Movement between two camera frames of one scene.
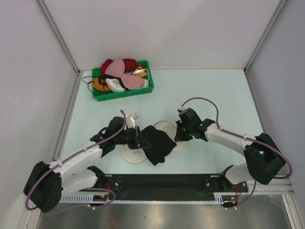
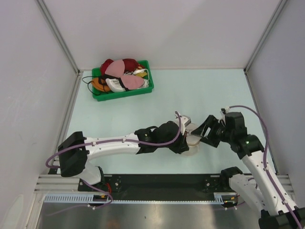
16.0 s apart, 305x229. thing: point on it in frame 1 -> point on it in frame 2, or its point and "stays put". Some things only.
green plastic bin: x=99 y=95 stays put
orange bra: x=103 y=87 stays put
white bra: x=115 y=85 stays put
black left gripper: x=138 y=140 -> x=182 y=147
